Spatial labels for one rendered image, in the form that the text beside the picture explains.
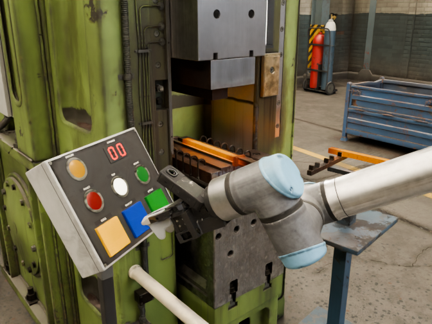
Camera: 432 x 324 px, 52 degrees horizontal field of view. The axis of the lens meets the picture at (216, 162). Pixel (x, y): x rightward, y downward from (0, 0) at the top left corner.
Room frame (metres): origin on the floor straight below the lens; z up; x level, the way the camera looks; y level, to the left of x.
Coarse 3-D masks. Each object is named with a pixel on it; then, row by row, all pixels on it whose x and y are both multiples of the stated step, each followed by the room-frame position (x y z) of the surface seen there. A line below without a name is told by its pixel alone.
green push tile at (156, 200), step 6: (156, 192) 1.13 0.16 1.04; (162, 192) 1.15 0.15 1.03; (144, 198) 1.09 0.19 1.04; (150, 198) 1.10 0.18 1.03; (156, 198) 1.12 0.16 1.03; (162, 198) 1.14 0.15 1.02; (150, 204) 1.09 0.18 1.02; (156, 204) 1.11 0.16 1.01; (162, 204) 1.12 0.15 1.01; (150, 210) 1.09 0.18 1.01
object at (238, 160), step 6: (186, 138) 1.77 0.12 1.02; (192, 144) 1.71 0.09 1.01; (198, 144) 1.68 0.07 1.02; (204, 144) 1.68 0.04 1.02; (204, 150) 1.64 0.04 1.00; (210, 150) 1.62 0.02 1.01; (216, 150) 1.60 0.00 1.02; (222, 150) 1.60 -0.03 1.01; (222, 156) 1.56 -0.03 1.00; (228, 156) 1.54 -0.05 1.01; (234, 156) 1.53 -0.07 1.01; (240, 156) 1.51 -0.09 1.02; (234, 162) 1.50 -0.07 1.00; (240, 162) 1.50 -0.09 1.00; (246, 162) 1.47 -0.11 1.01; (252, 162) 1.45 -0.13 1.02
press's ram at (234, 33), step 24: (168, 0) 1.53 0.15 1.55; (192, 0) 1.43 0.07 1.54; (216, 0) 1.46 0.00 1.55; (240, 0) 1.52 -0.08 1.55; (264, 0) 1.59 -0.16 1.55; (192, 24) 1.43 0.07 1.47; (216, 24) 1.46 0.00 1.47; (240, 24) 1.52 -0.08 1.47; (264, 24) 1.60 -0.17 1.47; (192, 48) 1.43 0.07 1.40; (216, 48) 1.46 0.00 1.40; (240, 48) 1.53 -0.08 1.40; (264, 48) 1.60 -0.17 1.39
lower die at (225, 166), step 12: (180, 144) 1.75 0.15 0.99; (180, 156) 1.63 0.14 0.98; (204, 156) 1.60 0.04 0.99; (216, 156) 1.57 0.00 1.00; (180, 168) 1.59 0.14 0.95; (192, 168) 1.53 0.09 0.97; (204, 168) 1.49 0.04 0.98; (216, 168) 1.49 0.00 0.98; (228, 168) 1.49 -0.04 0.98; (204, 180) 1.47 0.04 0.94
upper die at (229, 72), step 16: (176, 64) 1.59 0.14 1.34; (192, 64) 1.52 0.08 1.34; (208, 64) 1.45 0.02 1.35; (224, 64) 1.48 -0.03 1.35; (240, 64) 1.53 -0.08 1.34; (176, 80) 1.59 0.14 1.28; (192, 80) 1.52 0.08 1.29; (208, 80) 1.45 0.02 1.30; (224, 80) 1.48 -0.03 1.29; (240, 80) 1.53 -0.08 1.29
